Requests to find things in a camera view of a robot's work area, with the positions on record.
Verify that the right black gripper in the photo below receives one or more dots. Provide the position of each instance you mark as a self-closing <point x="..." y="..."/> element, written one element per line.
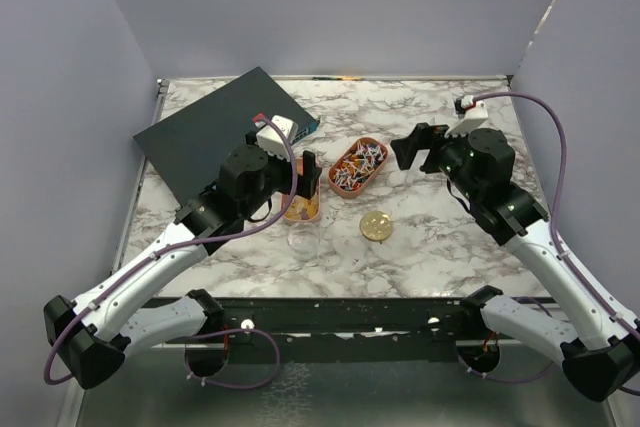
<point x="423" y="135"/>

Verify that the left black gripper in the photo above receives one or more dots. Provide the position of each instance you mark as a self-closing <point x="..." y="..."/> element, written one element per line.
<point x="310" y="174"/>

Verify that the pink tray of popsicle candies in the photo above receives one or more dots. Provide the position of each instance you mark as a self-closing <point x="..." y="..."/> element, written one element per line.
<point x="304" y="210"/>

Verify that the clear plastic jar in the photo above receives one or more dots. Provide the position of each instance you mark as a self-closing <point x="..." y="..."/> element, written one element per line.
<point x="303" y="240"/>

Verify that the pink tray of lollipops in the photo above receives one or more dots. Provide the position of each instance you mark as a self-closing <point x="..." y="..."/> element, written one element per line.
<point x="356" y="169"/>

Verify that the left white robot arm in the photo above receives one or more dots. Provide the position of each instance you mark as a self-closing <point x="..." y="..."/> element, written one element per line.
<point x="93" y="334"/>

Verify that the gold jar lid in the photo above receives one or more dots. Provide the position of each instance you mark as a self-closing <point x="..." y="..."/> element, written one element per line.
<point x="376" y="226"/>

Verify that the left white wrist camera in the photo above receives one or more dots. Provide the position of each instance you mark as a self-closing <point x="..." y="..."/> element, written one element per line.
<point x="269" y="140"/>

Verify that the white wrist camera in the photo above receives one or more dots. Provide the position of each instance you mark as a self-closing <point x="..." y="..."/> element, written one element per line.
<point x="471" y="114"/>
<point x="269" y="140"/>

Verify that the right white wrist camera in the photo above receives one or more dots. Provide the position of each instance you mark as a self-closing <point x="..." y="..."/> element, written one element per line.
<point x="471" y="114"/>

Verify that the dark blue network switch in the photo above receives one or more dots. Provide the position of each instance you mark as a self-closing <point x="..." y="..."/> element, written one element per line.
<point x="188" y="147"/>

